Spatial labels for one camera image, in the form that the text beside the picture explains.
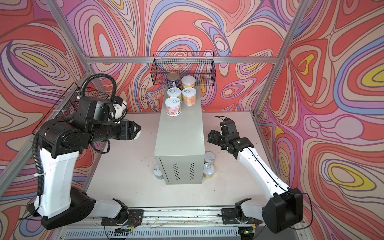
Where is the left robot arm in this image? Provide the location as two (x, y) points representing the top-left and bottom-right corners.
(28, 74), (141, 230)

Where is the black wire basket back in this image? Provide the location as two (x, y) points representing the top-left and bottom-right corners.
(151, 51), (216, 86)

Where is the dark blue tomato can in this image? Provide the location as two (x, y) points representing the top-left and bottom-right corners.
(166, 72), (182, 90)

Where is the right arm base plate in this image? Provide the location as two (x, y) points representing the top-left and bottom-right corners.
(217, 208), (262, 226)

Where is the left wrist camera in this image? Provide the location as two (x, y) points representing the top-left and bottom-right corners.
(113, 97), (128, 122)

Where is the group can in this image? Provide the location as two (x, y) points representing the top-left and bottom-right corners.
(205, 151), (216, 165)
(182, 88), (197, 106)
(203, 163), (215, 179)

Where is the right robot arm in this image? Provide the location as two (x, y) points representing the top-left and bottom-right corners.
(208, 117), (304, 234)

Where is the green label can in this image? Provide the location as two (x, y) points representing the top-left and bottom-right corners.
(167, 87), (183, 101)

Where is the black wire basket left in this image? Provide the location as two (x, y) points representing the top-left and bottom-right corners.
(32, 82), (110, 136)

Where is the grey metal cabinet counter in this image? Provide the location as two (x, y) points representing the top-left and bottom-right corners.
(154, 92), (206, 185)

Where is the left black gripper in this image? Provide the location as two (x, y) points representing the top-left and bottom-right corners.
(88, 118), (143, 145)

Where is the black wire basket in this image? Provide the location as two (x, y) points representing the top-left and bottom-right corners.
(151, 51), (216, 86)
(32, 82), (110, 136)

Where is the white lid can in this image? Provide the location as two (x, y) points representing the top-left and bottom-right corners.
(134, 125), (142, 140)
(165, 97), (182, 117)
(153, 165), (164, 180)

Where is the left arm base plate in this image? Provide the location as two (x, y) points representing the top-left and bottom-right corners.
(101, 209), (144, 227)

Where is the orange peach can large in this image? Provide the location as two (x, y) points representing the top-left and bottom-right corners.
(181, 75), (196, 89)

